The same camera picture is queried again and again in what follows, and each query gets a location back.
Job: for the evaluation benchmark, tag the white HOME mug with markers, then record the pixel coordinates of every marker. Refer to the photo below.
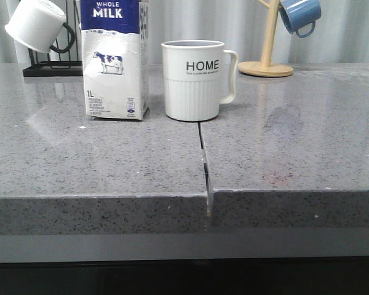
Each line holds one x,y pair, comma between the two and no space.
192,78

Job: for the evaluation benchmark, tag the whole milk carton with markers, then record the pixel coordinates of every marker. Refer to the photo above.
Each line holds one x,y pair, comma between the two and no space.
115,58

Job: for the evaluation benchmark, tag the wooden mug tree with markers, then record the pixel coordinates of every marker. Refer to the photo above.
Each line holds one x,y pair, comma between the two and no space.
265,67

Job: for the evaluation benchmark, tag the blue enamel mug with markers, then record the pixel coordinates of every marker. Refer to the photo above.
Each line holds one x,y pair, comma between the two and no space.
297,14

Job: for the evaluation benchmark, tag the black wire mug rack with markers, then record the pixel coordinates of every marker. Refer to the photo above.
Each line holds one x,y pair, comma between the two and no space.
55,64

